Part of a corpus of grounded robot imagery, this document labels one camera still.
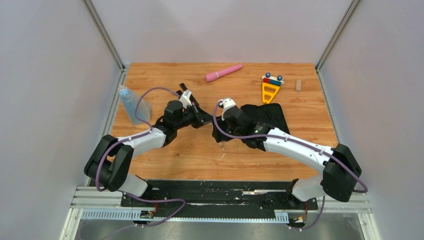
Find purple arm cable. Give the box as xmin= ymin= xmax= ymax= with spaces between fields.
xmin=212 ymin=100 xmax=369 ymax=232
xmin=95 ymin=86 xmax=187 ymax=240

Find yellow triangular toy frame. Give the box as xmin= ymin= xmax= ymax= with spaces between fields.
xmin=261 ymin=82 xmax=281 ymax=104

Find black zip tool case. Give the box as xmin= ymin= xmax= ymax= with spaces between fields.
xmin=211 ymin=102 xmax=291 ymax=144

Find black barber comb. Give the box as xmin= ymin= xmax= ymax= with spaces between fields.
xmin=179 ymin=83 xmax=188 ymax=95

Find small wooden block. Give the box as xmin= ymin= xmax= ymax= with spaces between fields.
xmin=295 ymin=79 xmax=302 ymax=92

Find pink cylindrical wand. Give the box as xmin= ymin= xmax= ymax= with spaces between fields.
xmin=204 ymin=64 xmax=243 ymax=82

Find silver thinning scissors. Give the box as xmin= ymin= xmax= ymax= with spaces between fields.
xmin=221 ymin=141 xmax=226 ymax=159

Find right aluminium corner post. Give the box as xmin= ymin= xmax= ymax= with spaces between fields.
xmin=315 ymin=0 xmax=362 ymax=73

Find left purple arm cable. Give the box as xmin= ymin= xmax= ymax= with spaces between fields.
xmin=95 ymin=86 xmax=187 ymax=240

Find aluminium corner post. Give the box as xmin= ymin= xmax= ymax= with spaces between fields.
xmin=82 ymin=0 xmax=128 ymax=73
xmin=315 ymin=0 xmax=362 ymax=73

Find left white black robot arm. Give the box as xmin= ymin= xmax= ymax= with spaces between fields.
xmin=83 ymin=89 xmax=213 ymax=207

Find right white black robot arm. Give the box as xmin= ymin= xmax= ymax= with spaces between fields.
xmin=212 ymin=97 xmax=362 ymax=209

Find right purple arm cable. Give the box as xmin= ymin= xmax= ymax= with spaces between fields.
xmin=212 ymin=100 xmax=369 ymax=232

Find aluminium front rail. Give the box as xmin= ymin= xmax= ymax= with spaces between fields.
xmin=59 ymin=186 xmax=382 ymax=240

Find left aluminium corner post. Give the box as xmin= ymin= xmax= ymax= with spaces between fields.
xmin=82 ymin=0 xmax=128 ymax=73

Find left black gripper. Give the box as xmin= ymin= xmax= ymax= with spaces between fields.
xmin=174 ymin=102 xmax=215 ymax=130

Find colourful toy block bar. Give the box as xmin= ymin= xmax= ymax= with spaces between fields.
xmin=262 ymin=72 xmax=285 ymax=87

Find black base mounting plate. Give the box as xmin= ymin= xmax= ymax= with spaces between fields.
xmin=142 ymin=180 xmax=319 ymax=219

